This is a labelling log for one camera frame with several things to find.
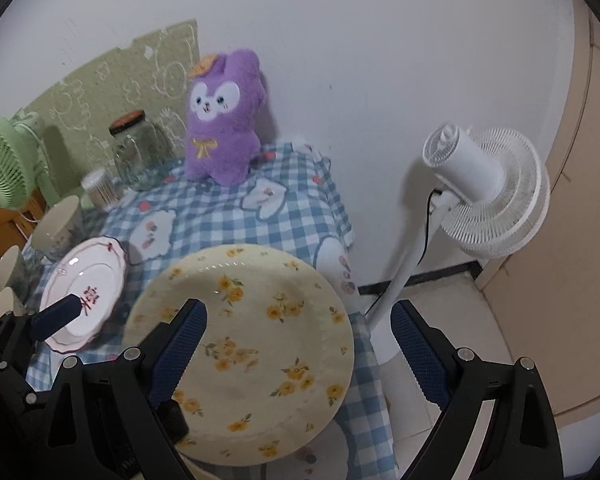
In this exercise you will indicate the cotton swab container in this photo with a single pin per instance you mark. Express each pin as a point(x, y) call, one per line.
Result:
point(100, 190)

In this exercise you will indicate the green desk fan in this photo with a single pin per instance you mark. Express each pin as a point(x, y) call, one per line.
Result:
point(0, 160)

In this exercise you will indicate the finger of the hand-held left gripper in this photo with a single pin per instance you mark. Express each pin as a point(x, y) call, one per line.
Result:
point(55, 317)
point(172, 420)

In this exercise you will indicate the white red-rimmed plate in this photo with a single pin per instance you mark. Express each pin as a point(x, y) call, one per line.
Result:
point(90, 270)

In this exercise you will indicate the wooden furniture frame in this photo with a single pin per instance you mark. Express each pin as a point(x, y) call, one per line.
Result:
point(0, 230)

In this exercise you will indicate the floral patterned bowl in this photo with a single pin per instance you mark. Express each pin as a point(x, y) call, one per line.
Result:
point(55, 220)

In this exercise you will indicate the purple plush toy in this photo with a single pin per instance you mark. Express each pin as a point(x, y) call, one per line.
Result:
point(225, 130)

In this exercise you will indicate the blue checkered tablecloth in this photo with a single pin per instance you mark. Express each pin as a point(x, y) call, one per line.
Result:
point(220, 215)

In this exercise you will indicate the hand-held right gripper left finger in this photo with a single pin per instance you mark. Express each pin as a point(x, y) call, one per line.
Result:
point(180, 350)

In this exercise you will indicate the yellow floral plate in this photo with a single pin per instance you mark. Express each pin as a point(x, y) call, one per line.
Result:
point(260, 320)

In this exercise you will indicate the white standing fan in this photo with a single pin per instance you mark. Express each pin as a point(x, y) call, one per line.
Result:
point(470, 160)

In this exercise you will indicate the beige door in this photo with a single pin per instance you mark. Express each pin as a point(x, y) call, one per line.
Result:
point(580, 210)

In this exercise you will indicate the glass jar with black lid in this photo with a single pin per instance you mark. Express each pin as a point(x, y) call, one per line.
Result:
point(135, 160)

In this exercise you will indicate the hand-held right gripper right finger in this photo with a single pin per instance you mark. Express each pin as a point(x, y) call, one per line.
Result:
point(420, 355)

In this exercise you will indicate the green patterned wall mat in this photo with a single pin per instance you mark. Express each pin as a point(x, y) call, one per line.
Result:
point(105, 75)

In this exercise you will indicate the plain white bowl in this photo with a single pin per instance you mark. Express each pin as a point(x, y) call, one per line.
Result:
point(5, 305)
point(5, 270)

